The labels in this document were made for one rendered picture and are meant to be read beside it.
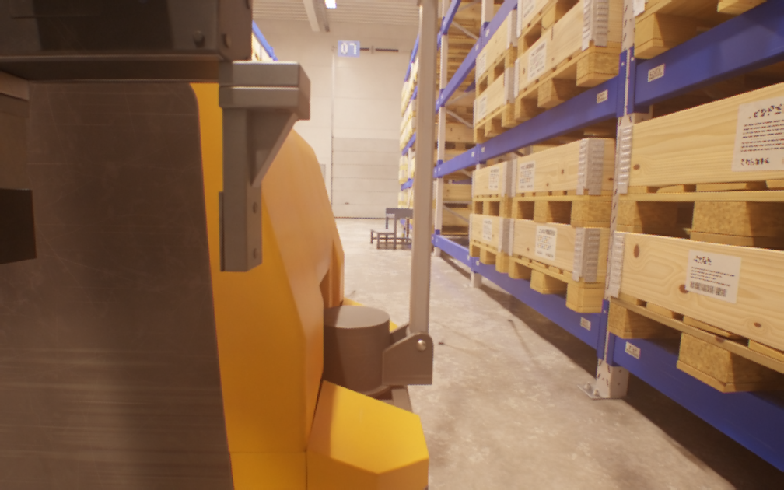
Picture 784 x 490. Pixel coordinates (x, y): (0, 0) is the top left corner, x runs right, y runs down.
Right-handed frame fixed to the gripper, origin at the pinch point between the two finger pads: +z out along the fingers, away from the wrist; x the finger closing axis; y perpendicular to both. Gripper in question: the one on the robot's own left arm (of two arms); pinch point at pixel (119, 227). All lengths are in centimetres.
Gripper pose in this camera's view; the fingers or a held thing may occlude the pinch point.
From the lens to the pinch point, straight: 25.2
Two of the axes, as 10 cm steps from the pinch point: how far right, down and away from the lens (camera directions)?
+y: -0.2, -1.1, 9.9
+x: -10.0, -0.2, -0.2
